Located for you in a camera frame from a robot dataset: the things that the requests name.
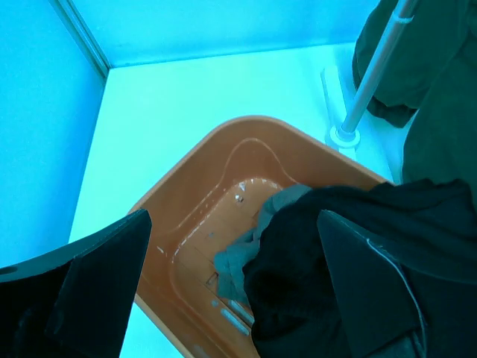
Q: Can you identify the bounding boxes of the black shorts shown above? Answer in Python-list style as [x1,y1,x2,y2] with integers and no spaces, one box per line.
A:
[243,180,476,357]

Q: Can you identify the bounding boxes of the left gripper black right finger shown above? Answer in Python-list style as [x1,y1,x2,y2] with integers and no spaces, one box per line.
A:
[318,210,427,357]

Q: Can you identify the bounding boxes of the olive green shorts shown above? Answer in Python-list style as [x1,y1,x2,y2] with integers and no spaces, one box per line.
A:
[368,1,476,188]

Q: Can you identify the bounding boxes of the grey shorts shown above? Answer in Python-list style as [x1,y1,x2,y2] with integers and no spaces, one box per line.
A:
[214,184,311,307]

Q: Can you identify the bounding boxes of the orange plastic laundry basket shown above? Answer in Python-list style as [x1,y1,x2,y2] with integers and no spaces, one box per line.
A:
[135,116,382,357]

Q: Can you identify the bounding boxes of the white metal clothes rack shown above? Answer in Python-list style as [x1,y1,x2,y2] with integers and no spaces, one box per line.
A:
[320,0,418,160]

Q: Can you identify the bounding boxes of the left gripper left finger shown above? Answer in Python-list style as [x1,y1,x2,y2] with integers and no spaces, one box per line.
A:
[1,209,152,357]

